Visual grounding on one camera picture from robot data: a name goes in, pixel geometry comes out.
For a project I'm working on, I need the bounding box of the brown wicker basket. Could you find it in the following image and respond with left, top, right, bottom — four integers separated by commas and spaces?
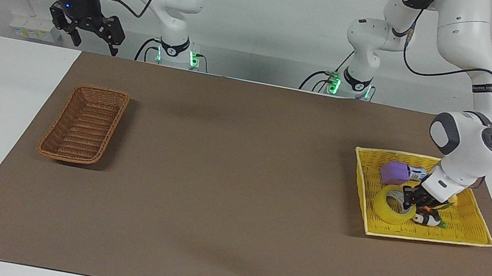
36, 78, 132, 172

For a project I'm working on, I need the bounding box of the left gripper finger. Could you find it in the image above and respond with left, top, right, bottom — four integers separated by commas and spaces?
398, 184, 421, 213
416, 199, 434, 216

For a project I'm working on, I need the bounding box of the purple block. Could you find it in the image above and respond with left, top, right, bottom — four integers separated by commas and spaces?
378, 158, 413, 190

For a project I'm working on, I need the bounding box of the yellow tape roll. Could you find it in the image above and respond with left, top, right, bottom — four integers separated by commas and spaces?
372, 180, 422, 229

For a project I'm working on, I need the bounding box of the toy carrot with green leaves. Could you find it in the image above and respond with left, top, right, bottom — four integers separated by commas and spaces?
417, 197, 457, 230

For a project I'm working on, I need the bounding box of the small white carton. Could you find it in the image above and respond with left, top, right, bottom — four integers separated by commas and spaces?
403, 163, 430, 183

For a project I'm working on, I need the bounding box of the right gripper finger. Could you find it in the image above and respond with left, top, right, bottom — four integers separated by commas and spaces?
43, 2, 88, 48
81, 11, 129, 59

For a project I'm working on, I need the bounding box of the small white and black object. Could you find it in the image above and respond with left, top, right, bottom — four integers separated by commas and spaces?
412, 211, 443, 229

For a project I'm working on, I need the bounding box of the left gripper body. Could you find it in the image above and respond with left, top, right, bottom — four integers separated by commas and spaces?
410, 184, 437, 205

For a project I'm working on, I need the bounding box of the yellow woven basket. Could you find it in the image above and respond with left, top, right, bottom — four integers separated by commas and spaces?
340, 143, 492, 258

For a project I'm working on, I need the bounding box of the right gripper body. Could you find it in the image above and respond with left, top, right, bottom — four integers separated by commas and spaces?
53, 0, 109, 32

